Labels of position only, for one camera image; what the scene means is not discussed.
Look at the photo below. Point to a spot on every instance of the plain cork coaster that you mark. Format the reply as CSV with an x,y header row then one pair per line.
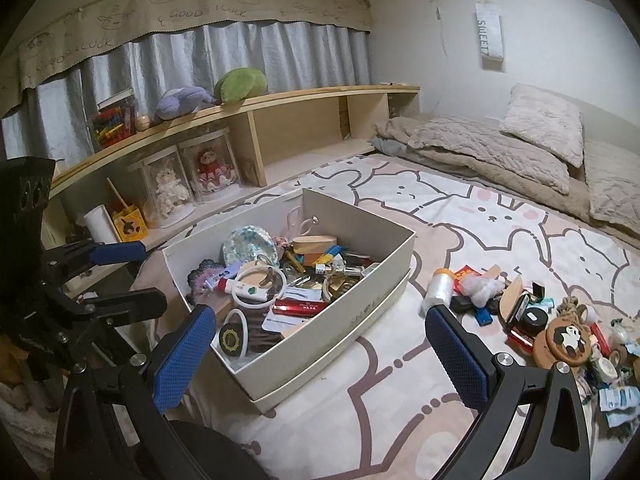
x,y
543,356

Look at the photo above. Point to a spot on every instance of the panda cork coaster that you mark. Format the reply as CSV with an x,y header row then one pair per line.
x,y
568,340

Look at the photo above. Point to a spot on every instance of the red lighter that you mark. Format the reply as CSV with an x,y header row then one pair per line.
x,y
298,308

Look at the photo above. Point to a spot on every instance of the purple plush toy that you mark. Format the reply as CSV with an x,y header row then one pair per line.
x,y
183,101

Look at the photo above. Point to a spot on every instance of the red flat stick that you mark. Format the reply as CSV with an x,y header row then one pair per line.
x,y
602,343

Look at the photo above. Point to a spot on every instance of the black round tape roll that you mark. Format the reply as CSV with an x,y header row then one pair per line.
x,y
233,335

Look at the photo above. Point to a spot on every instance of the grey curtain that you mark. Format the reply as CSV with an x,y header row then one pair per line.
x,y
52,120

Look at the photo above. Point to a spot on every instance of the green plush toy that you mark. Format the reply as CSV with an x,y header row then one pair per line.
x,y
240,84

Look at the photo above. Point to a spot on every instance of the red doll display case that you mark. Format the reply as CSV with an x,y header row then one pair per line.
x,y
209,163

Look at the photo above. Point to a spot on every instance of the blue white medicine packet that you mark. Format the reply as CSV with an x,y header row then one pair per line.
x,y
619,405

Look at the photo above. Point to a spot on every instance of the large beige pillow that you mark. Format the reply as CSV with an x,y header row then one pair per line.
x,y
612,177

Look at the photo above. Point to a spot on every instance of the white shoe box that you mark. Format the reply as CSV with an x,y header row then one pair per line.
x,y
306,246

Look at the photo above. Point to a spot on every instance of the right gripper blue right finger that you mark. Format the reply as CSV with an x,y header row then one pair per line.
x,y
553,441

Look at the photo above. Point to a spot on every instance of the yellow pen holder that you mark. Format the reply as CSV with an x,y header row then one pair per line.
x,y
128,222

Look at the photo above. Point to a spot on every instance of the small fluffy pillow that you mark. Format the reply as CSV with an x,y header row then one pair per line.
x,y
547,121

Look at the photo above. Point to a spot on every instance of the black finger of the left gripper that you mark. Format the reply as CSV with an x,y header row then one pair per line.
x,y
141,303

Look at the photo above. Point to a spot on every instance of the white tape roll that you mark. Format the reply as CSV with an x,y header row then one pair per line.
x,y
606,369

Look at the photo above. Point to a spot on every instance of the beige folded blanket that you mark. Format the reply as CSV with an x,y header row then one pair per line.
x,y
473,149

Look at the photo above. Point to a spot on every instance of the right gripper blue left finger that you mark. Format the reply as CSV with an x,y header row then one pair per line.
x,y
113,425

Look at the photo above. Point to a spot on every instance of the wooden shelf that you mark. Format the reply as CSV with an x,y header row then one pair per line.
x,y
272,137

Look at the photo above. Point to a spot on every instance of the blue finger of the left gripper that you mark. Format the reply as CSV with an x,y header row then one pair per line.
x,y
91,253

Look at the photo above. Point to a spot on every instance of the white plastic wrapped roll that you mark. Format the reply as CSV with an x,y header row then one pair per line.
x,y
440,290

